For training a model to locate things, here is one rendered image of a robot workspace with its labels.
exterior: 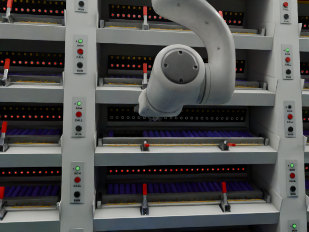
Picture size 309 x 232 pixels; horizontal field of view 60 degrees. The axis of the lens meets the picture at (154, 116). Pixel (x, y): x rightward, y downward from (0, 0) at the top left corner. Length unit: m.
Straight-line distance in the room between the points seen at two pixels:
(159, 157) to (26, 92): 0.46
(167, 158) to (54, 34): 0.53
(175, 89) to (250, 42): 0.63
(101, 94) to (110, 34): 0.20
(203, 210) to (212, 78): 0.56
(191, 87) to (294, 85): 0.67
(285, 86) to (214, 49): 0.56
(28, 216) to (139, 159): 0.37
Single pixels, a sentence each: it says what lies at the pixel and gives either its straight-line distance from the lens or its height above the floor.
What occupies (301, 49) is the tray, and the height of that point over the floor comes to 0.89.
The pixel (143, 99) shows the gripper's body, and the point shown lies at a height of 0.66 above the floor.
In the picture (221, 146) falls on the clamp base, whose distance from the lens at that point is 0.93.
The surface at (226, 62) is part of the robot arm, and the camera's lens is 0.49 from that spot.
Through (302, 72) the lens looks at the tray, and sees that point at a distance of 1.28.
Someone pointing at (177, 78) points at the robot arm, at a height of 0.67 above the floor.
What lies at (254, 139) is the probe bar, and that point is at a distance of 1.00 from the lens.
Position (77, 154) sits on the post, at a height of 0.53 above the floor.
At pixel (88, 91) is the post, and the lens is 0.86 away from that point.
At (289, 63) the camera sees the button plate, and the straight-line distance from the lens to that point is 1.05.
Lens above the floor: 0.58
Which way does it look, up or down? 4 degrees up
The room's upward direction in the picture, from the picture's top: straight up
